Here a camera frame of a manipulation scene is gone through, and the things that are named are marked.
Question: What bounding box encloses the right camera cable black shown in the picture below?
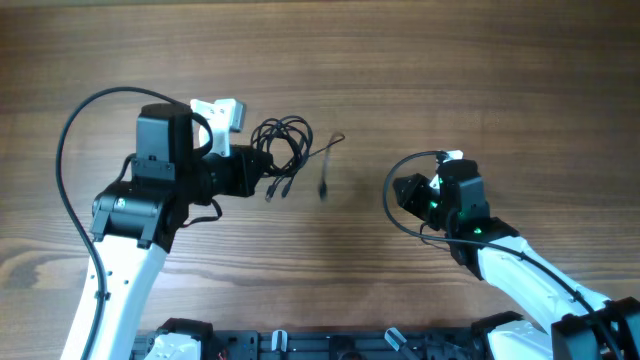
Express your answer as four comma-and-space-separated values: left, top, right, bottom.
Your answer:
382, 149, 626, 360

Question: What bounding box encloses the black cable bundle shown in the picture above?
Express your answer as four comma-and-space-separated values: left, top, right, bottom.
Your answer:
248, 115, 346, 204

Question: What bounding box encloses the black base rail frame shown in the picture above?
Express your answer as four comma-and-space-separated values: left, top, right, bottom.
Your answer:
132, 327, 501, 360

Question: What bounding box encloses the camera cable black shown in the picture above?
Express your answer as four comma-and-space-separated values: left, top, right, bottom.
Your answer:
382, 149, 626, 360
54, 86, 214, 360

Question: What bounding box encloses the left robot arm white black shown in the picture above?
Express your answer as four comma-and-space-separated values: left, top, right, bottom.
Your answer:
62, 99, 272, 359

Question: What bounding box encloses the left camera cable black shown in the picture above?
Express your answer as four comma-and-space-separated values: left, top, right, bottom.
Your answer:
54, 86, 214, 360

